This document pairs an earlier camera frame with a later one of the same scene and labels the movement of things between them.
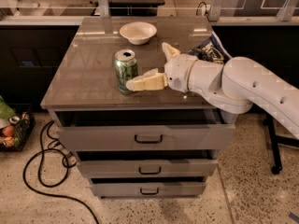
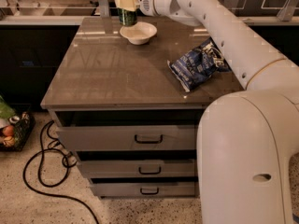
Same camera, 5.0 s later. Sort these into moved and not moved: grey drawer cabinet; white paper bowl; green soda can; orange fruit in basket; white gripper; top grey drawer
Moved: white gripper; green soda can
Not moved: grey drawer cabinet; top grey drawer; orange fruit in basket; white paper bowl
